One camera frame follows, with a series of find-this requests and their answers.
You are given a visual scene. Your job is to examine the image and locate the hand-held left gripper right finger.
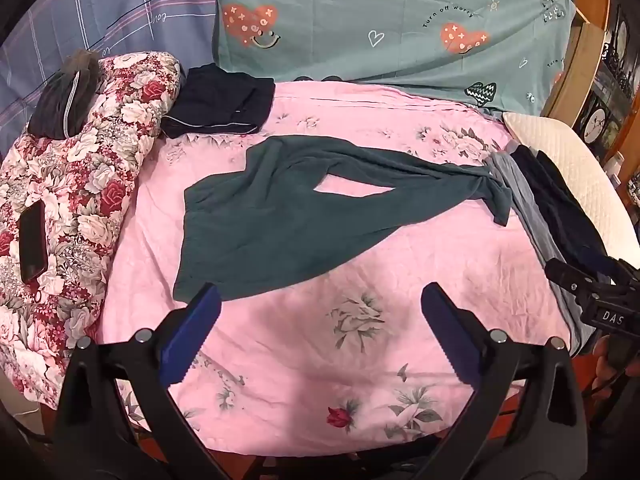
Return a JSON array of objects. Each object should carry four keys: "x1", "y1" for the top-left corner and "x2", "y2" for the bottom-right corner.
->
[{"x1": 414, "y1": 282, "x2": 591, "y2": 480}]

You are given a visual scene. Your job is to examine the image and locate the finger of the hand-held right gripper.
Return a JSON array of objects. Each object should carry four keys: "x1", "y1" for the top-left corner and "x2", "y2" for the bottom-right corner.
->
[
  {"x1": 615, "y1": 256, "x2": 640, "y2": 285},
  {"x1": 544, "y1": 257, "x2": 598, "y2": 306}
]

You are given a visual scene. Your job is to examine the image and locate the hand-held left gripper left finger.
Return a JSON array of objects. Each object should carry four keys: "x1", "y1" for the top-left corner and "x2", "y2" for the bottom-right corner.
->
[{"x1": 52, "y1": 282, "x2": 236, "y2": 480}]

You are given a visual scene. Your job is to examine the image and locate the dark green pants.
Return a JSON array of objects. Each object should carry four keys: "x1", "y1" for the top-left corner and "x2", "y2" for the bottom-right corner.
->
[{"x1": 172, "y1": 135, "x2": 513, "y2": 303}]

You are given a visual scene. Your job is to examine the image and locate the black pants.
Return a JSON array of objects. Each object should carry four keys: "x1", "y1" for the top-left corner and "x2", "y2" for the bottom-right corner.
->
[{"x1": 510, "y1": 144, "x2": 618, "y2": 281}]

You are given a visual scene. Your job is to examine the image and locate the light grey pants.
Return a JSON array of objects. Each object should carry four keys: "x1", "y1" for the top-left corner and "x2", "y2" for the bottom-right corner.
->
[{"x1": 487, "y1": 150, "x2": 596, "y2": 356}]

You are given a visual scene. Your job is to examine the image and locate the folded navy pants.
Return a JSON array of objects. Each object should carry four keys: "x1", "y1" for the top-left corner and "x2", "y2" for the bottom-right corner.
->
[{"x1": 160, "y1": 63, "x2": 277, "y2": 139}]

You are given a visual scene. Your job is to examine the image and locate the person's right hand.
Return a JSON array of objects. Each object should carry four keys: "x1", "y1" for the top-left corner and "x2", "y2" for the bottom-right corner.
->
[{"x1": 591, "y1": 336, "x2": 627, "y2": 405}]

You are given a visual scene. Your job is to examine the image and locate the pink floral bed sheet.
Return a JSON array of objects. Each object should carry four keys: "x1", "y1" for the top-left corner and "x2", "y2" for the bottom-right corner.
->
[{"x1": 95, "y1": 80, "x2": 576, "y2": 458}]

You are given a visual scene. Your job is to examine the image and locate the cream quilted pillow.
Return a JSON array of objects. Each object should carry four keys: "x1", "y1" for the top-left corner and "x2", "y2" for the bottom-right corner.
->
[{"x1": 502, "y1": 111, "x2": 640, "y2": 266}]

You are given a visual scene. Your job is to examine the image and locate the red floral quilt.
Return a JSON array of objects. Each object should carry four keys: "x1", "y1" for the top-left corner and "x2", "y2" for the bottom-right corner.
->
[{"x1": 0, "y1": 51, "x2": 182, "y2": 403}]

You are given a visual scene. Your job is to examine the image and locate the cluttered display shelf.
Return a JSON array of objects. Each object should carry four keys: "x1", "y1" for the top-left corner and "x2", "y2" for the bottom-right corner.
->
[{"x1": 580, "y1": 5, "x2": 640, "y2": 201}]

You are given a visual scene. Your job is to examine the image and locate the black smartphone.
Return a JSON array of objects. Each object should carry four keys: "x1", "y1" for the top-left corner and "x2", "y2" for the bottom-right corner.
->
[{"x1": 19, "y1": 201, "x2": 49, "y2": 285}]

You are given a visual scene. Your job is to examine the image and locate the blue plaid sheet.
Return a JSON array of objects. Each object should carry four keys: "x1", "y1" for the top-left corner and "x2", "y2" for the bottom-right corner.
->
[{"x1": 0, "y1": 0, "x2": 221, "y2": 131}]

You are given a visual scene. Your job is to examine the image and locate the wooden bed frame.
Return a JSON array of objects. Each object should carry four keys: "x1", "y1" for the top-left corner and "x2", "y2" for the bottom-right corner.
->
[{"x1": 542, "y1": 0, "x2": 613, "y2": 126}]

